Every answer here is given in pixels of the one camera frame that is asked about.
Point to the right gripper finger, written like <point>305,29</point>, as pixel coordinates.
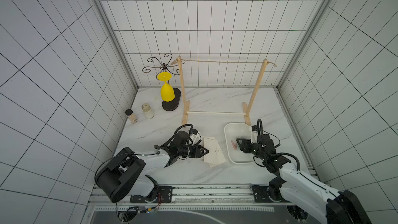
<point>241,140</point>
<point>243,149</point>

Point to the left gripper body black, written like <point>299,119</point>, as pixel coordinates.
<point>188,151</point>

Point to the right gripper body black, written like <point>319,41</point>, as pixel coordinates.
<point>252,147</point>

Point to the pink clothespin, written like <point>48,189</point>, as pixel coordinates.
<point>234,144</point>

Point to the white postcard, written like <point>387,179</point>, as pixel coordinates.
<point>208,145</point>
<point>209,139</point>
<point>215,156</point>

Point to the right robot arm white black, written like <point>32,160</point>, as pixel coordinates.
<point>324,203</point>

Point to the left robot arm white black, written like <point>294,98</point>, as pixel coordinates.
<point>127,172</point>

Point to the white rectangular tray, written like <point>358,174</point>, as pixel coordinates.
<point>232,132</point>

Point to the wooden clothesline rack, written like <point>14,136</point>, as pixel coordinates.
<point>246,107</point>

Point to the yellow plastic wine glass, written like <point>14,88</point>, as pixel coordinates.
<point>167,91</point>

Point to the cream small jar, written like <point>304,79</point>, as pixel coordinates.
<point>147,110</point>

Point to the wooden jar black lid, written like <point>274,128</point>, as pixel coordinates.
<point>132,117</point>

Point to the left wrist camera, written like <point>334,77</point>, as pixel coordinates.
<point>194,136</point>

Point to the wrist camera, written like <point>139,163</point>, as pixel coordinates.
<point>194,136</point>
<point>254,133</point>

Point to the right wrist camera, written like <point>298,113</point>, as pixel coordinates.
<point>254,133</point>

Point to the black wire glass holder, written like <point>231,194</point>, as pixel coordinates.
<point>165,67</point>

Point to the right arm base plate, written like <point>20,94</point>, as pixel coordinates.
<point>261,195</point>

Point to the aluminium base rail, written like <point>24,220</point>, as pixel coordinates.
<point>196,197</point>

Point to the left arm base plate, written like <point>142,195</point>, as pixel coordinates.
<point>162,194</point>

